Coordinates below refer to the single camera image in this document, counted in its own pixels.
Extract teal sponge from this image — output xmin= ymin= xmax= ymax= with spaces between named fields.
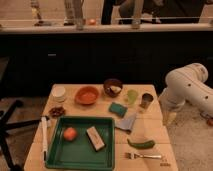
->
xmin=109 ymin=102 xmax=127 ymax=117

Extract dark metal cup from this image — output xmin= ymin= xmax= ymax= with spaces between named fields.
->
xmin=140 ymin=93 xmax=153 ymax=109

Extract orange bowl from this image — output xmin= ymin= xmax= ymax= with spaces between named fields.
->
xmin=75 ymin=86 xmax=99 ymax=105

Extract white paper cup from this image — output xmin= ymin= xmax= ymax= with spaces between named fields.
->
xmin=51 ymin=86 xmax=66 ymax=102

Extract silver fork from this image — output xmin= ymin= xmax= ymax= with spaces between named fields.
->
xmin=124 ymin=153 xmax=162 ymax=159

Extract green plastic cup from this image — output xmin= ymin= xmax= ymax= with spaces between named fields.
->
xmin=127 ymin=89 xmax=138 ymax=105

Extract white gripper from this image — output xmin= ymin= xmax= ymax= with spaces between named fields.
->
xmin=160 ymin=100 xmax=182 ymax=126

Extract dark long counter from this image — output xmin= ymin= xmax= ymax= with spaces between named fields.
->
xmin=0 ymin=25 xmax=213 ymax=97

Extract small dish of nuts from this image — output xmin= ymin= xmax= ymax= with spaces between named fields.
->
xmin=49 ymin=107 xmax=65 ymax=117

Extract green pepper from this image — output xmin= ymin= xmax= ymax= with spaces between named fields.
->
xmin=127 ymin=140 xmax=155 ymax=149

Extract black chair base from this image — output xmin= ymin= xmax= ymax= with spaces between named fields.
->
xmin=0 ymin=100 xmax=40 ymax=171

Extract grey cloth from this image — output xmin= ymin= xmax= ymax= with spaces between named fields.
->
xmin=115 ymin=114 xmax=137 ymax=133

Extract green plastic tray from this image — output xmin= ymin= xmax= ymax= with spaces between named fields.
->
xmin=45 ymin=116 xmax=115 ymax=171

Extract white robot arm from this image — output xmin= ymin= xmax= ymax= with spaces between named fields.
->
xmin=158 ymin=63 xmax=213 ymax=126

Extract dark brown bowl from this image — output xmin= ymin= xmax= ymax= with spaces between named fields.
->
xmin=103 ymin=79 xmax=123 ymax=97

